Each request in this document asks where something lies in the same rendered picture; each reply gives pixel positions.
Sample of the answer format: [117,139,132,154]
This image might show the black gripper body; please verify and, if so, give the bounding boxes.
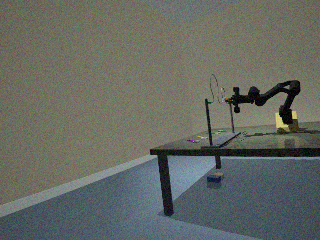
[233,87,248,113]

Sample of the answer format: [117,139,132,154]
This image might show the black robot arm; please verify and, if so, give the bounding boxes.
[247,80,301,125]

